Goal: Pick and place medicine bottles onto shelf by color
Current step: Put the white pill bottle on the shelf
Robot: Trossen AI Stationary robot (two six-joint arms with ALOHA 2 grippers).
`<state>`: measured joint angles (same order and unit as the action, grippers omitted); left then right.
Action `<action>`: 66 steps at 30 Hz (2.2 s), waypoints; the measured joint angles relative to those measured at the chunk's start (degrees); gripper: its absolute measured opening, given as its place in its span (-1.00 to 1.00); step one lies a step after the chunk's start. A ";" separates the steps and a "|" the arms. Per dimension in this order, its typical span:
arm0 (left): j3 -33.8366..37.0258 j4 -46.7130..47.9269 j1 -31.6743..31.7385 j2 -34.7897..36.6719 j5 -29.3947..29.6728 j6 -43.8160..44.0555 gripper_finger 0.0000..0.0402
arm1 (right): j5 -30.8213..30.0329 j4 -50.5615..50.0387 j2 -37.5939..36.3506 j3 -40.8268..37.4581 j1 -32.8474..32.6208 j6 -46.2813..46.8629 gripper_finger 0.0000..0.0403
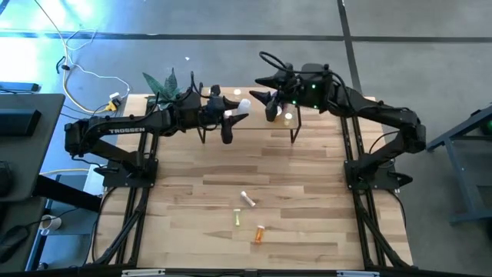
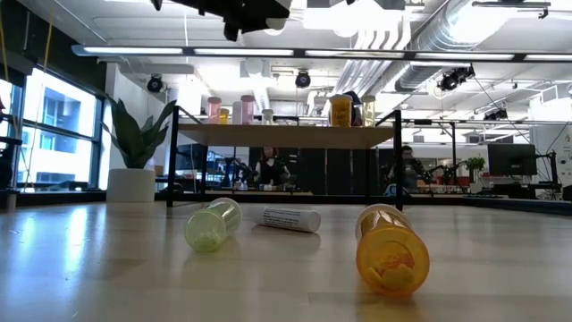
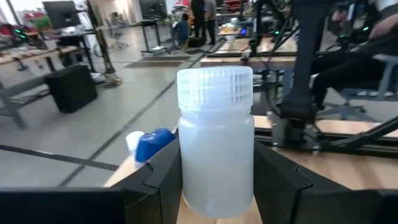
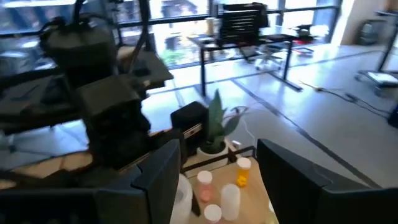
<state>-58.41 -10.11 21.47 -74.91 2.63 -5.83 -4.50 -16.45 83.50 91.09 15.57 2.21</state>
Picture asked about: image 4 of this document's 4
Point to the black mesh office chair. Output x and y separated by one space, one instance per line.
241 23

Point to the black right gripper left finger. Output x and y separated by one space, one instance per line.
152 199

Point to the grey bin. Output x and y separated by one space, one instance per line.
371 31

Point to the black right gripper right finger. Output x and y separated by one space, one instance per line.
295 199

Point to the white power adapter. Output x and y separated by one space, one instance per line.
236 144

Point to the green plant white pot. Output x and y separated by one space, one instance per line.
214 124

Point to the large glass window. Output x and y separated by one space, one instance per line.
180 43

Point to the grey desk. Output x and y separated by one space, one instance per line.
155 71

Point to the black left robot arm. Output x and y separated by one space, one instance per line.
112 124

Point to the salmon pill bottle white cap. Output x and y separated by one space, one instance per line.
204 189

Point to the translucent white pill bottle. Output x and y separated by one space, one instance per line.
230 202

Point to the black frame table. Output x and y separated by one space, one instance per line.
382 77

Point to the pink pill bottle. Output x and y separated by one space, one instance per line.
213 214

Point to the black frame office desk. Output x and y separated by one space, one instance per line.
273 32

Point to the orange pill bottle white cap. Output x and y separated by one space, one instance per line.
243 174

